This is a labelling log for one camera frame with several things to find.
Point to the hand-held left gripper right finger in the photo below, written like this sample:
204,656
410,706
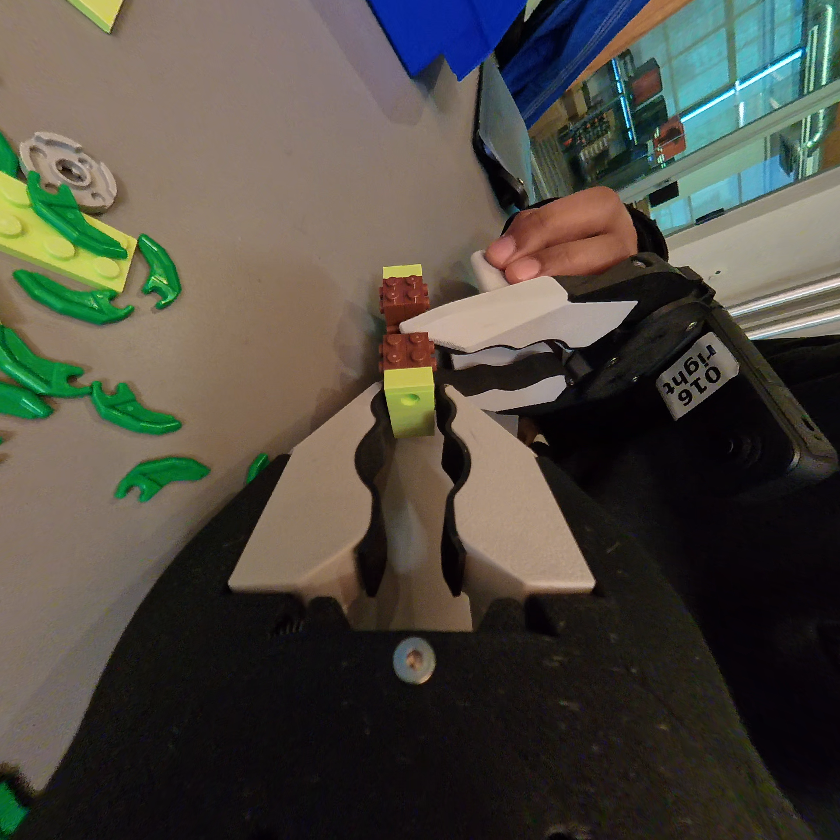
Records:
518,518

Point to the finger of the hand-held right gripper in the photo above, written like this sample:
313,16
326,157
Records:
531,394
499,315

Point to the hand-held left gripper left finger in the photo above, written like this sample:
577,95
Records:
308,518

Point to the brown brick assembly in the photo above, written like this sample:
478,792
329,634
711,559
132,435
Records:
407,348

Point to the small lime green brick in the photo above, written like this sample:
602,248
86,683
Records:
402,271
410,403

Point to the person's right hand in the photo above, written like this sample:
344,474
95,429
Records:
571,229

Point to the black smartphone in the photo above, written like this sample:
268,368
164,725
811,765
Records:
499,131

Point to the scattered green leaf pieces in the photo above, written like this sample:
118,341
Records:
131,410

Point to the blue cloth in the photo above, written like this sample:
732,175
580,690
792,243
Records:
558,52

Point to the blue plastic bin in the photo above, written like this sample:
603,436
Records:
433,33

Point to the grey round plate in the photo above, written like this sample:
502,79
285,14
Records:
65,172

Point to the wooden post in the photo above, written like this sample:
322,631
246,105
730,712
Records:
646,29

